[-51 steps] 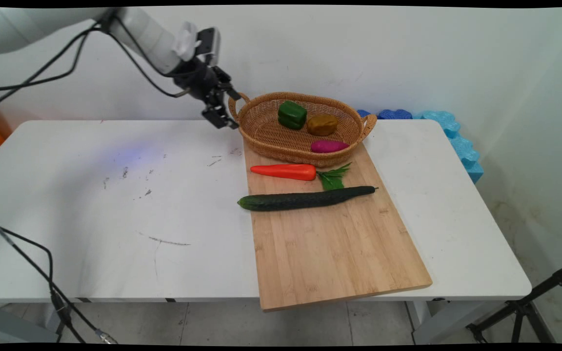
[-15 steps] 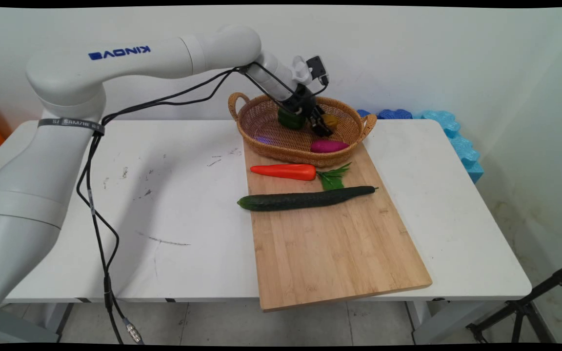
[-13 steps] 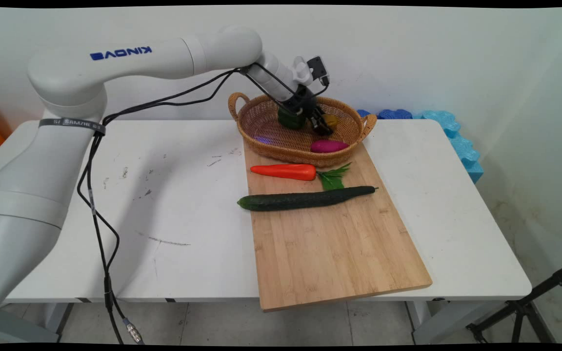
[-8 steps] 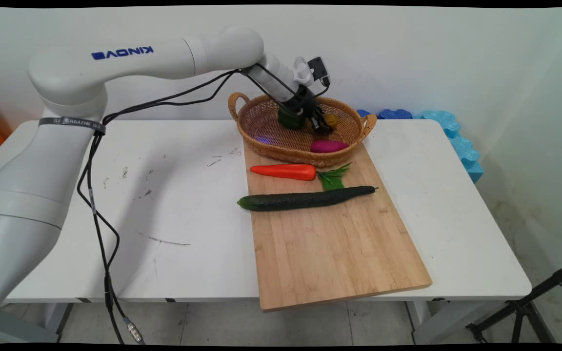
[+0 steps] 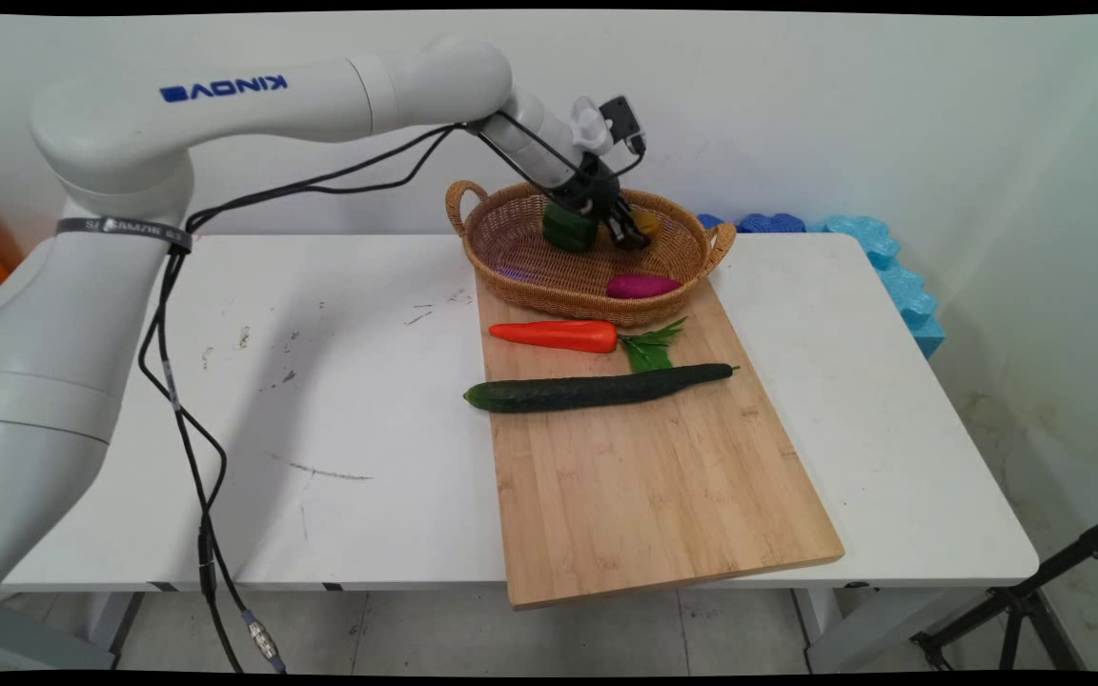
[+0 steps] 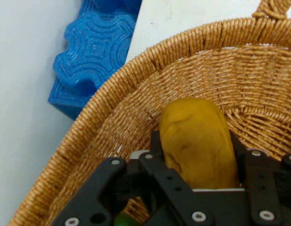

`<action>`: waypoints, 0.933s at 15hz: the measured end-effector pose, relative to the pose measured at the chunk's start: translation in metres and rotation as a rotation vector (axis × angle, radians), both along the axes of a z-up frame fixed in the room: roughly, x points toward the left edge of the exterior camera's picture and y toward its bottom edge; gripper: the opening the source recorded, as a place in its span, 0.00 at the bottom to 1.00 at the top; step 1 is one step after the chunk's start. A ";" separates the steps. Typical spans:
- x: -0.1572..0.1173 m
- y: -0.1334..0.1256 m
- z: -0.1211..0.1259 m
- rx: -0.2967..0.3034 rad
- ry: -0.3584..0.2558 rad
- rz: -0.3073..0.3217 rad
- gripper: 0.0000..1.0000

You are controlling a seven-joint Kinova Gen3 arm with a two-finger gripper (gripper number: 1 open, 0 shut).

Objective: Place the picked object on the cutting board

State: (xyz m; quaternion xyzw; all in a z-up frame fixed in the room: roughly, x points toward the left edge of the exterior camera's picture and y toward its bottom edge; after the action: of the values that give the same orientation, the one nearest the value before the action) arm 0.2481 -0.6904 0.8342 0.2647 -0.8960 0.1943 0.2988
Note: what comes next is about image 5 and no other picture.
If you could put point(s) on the white table leg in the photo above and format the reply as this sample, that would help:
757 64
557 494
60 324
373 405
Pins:
868 624
111 624

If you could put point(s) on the dark green toy cucumber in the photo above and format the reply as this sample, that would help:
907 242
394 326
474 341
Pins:
597 389

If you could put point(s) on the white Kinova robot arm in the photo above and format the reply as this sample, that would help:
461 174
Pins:
82 314

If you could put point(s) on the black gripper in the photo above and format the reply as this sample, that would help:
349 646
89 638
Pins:
592 191

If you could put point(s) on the light blue foam mat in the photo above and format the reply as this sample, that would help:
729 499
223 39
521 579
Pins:
897 276

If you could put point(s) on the bamboo cutting board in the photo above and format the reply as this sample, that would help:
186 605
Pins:
644 476

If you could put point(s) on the green toy bell pepper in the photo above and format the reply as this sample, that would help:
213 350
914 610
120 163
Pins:
568 232

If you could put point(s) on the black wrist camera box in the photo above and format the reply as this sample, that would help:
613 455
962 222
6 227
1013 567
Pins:
622 119

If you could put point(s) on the orange toy carrot with leaves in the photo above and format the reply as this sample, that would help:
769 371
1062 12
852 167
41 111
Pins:
559 334

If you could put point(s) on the woven wicker basket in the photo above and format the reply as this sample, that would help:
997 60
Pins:
549 272

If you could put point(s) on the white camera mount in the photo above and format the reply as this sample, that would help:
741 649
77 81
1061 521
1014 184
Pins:
587 122

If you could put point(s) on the purple toy sweet potato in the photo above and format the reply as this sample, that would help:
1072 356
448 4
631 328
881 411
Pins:
642 286

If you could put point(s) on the yellow toy vegetable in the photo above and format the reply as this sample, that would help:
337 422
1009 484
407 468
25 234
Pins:
649 221

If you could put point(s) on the black tripod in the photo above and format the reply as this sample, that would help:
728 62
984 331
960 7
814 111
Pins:
1016 600

